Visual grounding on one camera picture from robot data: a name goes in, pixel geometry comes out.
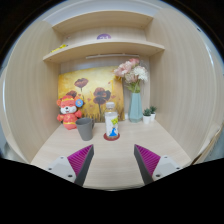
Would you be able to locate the red round coaster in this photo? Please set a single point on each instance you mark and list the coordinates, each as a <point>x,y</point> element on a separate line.
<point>106,137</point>

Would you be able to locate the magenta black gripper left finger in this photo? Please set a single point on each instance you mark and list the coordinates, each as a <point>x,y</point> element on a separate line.
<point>80,162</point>

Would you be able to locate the pink white flower bouquet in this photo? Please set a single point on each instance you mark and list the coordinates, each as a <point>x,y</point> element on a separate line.
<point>132,73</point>

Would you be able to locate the yellow object on shelf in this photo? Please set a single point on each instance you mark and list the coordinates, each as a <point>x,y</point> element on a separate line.
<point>58,48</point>

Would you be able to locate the grey cup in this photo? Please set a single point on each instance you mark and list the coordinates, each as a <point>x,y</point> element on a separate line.
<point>85,128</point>

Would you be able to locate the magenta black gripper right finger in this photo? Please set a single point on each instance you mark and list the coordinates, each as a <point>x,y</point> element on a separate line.
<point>147,162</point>

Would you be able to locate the upper wooden shelf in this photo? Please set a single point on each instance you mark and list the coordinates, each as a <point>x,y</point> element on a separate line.
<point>98,19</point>

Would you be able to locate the light blue vase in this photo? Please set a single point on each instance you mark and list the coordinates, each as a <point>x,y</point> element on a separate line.
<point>135,108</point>

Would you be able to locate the small potted plant right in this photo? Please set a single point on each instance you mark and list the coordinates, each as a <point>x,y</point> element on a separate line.
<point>153,112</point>

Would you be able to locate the yellow poppy flower painting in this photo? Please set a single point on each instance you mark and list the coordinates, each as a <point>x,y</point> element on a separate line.
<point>96,87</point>

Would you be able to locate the small potted plant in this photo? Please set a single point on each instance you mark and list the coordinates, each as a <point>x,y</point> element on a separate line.
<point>153,112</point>
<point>146,116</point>

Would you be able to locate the small potted plant left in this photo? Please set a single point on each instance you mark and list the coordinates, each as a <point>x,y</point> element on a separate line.
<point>146,116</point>

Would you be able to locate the wooden shelf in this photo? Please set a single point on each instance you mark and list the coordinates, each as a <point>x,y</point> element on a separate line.
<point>98,19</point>
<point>103,47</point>

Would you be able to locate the red plush toy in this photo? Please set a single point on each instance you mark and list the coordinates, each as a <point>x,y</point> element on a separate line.
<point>69,111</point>

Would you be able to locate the purple number sticker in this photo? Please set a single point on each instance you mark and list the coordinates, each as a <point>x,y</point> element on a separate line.
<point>103,36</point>

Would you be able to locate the lower wooden shelf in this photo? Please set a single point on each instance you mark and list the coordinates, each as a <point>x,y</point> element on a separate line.
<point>103,47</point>

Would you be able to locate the white light bar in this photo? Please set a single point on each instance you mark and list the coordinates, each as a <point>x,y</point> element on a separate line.
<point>112,55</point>

